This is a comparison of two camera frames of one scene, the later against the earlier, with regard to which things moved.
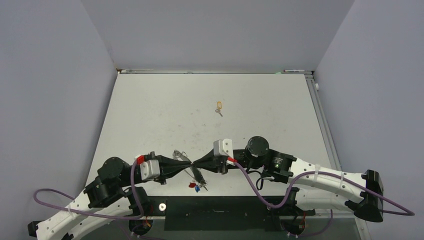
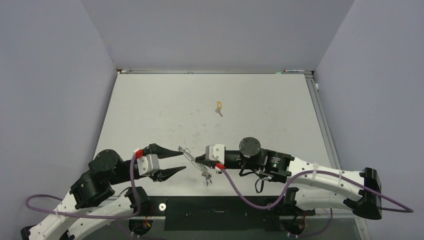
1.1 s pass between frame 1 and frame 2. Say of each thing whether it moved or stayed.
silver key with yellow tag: stayed
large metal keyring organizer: moved
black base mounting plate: stayed
